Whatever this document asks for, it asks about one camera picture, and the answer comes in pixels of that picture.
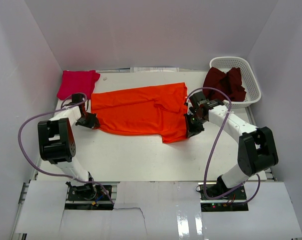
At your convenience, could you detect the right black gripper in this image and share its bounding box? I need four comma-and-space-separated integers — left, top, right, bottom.
183, 112, 207, 139

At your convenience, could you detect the orange t shirt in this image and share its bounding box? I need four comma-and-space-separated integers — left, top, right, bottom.
91, 82, 187, 144

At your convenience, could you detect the dark red t shirt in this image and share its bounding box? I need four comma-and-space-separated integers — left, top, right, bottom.
203, 67, 246, 102

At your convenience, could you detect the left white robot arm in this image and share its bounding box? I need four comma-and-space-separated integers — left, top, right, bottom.
38, 93, 100, 200

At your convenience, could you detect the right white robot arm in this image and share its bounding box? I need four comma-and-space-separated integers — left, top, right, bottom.
185, 91, 278, 200

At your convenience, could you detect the folded pink t shirt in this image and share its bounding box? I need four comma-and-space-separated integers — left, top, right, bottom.
57, 70, 101, 100

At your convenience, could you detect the white plastic basket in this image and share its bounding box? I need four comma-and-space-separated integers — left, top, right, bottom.
209, 56, 261, 109

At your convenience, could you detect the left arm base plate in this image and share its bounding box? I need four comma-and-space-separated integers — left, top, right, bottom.
66, 184, 112, 202

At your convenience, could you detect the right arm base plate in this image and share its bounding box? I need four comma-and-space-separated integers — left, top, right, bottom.
196, 182, 247, 201

